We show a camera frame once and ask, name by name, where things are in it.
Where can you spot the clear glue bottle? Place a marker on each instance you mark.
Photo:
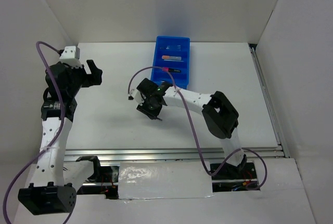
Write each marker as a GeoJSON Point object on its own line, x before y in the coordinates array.
{"type": "Point", "coordinates": [171, 47]}

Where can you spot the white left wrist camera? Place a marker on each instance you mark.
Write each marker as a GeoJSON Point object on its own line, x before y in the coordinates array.
{"type": "Point", "coordinates": [71, 57]}

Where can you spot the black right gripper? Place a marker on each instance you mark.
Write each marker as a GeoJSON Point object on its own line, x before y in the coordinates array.
{"type": "Point", "coordinates": [152, 114]}

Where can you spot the aluminium table edge rail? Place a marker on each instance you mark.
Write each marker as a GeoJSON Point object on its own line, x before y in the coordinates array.
{"type": "Point", "coordinates": [107, 124]}

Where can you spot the light blue highlighter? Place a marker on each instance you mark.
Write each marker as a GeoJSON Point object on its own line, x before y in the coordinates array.
{"type": "Point", "coordinates": [175, 58]}

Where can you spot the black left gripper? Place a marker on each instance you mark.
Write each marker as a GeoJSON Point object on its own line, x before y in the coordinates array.
{"type": "Point", "coordinates": [94, 78]}

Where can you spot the pink cap black highlighter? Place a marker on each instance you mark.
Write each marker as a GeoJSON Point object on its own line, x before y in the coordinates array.
{"type": "Point", "coordinates": [171, 70]}

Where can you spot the blue compartment tray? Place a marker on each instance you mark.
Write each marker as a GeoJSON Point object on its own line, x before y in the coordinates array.
{"type": "Point", "coordinates": [181, 79]}

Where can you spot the white foil cover plate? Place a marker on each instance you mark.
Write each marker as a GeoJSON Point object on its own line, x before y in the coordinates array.
{"type": "Point", "coordinates": [163, 180]}

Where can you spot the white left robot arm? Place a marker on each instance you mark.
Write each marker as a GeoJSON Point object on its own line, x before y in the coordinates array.
{"type": "Point", "coordinates": [53, 187]}

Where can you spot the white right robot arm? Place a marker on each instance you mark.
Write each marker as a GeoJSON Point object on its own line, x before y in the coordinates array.
{"type": "Point", "coordinates": [220, 117]}

